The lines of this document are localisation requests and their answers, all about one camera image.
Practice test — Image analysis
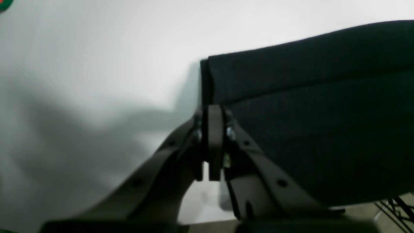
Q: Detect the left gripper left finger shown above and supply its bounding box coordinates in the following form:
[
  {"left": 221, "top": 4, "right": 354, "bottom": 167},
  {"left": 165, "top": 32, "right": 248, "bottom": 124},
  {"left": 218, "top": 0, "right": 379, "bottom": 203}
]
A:
[{"left": 40, "top": 108, "right": 206, "bottom": 233}]

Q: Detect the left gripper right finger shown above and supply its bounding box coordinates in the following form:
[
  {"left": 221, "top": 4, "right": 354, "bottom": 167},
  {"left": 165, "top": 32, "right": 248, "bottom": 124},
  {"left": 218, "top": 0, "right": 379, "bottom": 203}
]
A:
[{"left": 207, "top": 105, "right": 378, "bottom": 233}]

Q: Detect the black T-shirt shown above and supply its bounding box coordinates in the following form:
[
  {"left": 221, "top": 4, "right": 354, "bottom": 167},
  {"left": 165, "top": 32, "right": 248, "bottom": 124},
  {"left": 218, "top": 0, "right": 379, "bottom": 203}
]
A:
[{"left": 201, "top": 20, "right": 414, "bottom": 206}]

